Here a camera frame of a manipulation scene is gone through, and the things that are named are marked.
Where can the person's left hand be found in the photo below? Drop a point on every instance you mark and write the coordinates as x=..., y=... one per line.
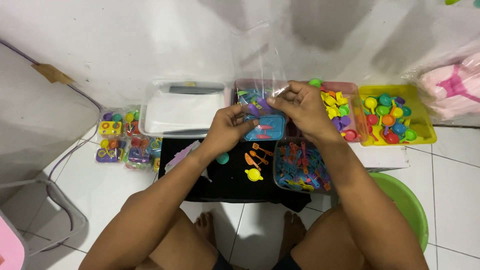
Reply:
x=225, y=129

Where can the white box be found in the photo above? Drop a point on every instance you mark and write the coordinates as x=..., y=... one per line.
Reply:
x=378, y=157

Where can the person's leg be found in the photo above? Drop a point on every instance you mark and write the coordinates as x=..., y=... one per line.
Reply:
x=180, y=243
x=326, y=243

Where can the pink bin of toy pots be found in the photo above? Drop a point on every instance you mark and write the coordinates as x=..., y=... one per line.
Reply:
x=343, y=112

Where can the person's black shorts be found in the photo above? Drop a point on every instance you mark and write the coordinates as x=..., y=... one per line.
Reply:
x=225, y=262

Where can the pink plastic thing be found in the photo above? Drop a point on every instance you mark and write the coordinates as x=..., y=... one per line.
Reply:
x=10, y=245

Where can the brown tape piece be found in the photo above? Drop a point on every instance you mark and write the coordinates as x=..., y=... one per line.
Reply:
x=52, y=73

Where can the lilac plastic sheet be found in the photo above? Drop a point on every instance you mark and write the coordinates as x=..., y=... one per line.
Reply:
x=183, y=155

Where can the green toy cup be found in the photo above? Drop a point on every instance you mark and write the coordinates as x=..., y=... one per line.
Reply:
x=315, y=82

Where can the purple toy pieces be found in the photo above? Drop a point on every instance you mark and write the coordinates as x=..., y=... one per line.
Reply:
x=258, y=105

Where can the orange toy spoon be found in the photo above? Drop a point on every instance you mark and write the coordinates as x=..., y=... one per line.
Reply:
x=258, y=156

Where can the clear plastic bag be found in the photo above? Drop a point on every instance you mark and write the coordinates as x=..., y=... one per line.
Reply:
x=258, y=63

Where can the clear bin of toy utensils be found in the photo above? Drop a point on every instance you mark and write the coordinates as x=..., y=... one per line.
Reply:
x=300, y=168

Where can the person's foot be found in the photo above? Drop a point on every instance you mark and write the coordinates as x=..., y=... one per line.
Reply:
x=205, y=227
x=293, y=232

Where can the grey plastic stool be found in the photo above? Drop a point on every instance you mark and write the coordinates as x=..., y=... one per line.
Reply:
x=45, y=213

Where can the blue toy stove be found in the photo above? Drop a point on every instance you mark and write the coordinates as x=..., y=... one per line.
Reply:
x=268, y=131

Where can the yellow toy pot lid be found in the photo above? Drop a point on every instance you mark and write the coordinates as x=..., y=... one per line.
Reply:
x=254, y=174

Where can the pink items in plastic bag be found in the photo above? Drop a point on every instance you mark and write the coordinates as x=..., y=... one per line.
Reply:
x=450, y=86

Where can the orange toy spatula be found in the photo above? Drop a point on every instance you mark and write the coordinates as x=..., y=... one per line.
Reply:
x=261, y=149

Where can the person's right leg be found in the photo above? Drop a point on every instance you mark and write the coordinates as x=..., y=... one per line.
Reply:
x=326, y=243

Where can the black cloth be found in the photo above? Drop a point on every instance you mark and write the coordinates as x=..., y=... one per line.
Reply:
x=232, y=187

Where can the orange toy knife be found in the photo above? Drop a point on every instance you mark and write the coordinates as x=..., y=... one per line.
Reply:
x=250, y=161

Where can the empty clear plastic container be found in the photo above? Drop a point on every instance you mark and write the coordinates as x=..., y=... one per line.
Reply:
x=180, y=110

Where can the person's right hand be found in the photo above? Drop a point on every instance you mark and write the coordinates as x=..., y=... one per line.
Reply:
x=305, y=112

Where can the pile of packed toy sets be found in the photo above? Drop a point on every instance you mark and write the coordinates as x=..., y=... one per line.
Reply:
x=125, y=138

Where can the red toy utensil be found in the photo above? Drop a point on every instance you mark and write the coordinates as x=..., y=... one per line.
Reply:
x=263, y=136
x=265, y=127

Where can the person's left leg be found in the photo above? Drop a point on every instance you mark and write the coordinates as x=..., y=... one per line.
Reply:
x=180, y=243

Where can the person's left foot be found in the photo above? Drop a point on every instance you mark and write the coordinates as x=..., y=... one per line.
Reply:
x=205, y=227

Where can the green plastic basin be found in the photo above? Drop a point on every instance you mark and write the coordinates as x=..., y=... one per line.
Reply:
x=407, y=202

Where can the person's right foot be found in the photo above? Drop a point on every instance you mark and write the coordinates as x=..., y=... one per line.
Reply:
x=293, y=232

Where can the yellow tray of toy pans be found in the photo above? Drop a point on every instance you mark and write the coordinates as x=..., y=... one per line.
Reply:
x=393, y=116

